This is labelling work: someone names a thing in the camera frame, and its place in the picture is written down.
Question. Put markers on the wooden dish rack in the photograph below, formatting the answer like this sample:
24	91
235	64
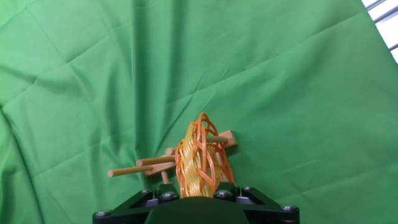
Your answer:
155	163

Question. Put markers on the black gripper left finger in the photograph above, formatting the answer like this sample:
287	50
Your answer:
133	208

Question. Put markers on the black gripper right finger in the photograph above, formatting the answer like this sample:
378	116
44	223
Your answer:
267	208

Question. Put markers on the orange woven plastic dish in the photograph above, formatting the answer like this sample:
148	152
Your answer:
200	161

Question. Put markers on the green cloth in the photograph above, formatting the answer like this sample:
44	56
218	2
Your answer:
155	77

